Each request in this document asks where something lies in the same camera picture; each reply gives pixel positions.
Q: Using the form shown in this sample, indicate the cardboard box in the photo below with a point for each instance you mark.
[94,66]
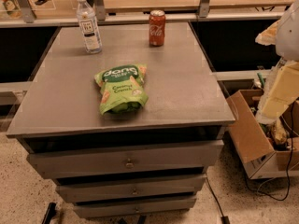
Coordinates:
[257,154]

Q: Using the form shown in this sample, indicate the green handled brush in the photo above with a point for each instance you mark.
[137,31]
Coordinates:
[260,77]

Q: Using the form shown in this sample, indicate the bottom grey drawer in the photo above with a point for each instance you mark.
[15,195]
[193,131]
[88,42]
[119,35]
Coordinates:
[135,207]

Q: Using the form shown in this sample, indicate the clear plastic water bottle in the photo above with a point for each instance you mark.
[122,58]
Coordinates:
[88,25]

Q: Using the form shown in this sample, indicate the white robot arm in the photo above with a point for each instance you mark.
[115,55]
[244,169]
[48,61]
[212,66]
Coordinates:
[287,47]

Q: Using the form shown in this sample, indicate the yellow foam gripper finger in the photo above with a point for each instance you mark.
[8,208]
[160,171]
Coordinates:
[284,91]

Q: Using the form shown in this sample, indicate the middle grey drawer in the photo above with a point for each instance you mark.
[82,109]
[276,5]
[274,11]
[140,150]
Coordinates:
[131,188]

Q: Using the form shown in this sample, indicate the top grey drawer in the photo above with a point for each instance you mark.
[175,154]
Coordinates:
[116,160]

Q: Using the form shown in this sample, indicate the red soda can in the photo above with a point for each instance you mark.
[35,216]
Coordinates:
[156,27]

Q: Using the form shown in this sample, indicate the grey drawer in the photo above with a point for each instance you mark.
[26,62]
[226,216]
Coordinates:
[135,207]
[116,160]
[131,188]

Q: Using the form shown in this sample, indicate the black object on floor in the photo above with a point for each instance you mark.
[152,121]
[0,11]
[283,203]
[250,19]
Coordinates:
[50,213]

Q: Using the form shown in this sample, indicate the grey drawer cabinet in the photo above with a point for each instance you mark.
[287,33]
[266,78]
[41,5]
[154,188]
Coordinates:
[130,130]

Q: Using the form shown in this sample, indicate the colourful item behind panel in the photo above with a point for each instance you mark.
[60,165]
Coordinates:
[11,7]

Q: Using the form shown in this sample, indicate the green snack bag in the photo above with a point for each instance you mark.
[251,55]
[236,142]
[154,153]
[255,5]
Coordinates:
[121,88]

